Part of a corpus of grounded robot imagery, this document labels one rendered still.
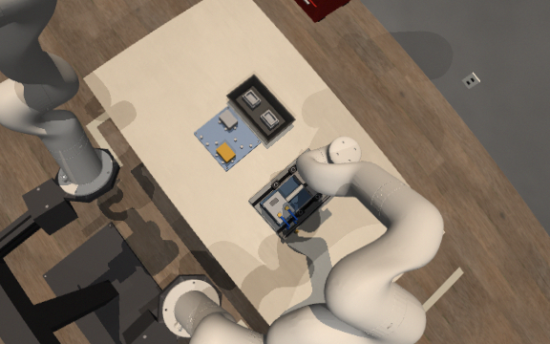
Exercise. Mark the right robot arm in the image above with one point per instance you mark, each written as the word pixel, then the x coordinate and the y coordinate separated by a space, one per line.
pixel 359 289

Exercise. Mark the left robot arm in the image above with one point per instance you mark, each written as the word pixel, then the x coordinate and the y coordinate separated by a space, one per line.
pixel 28 109

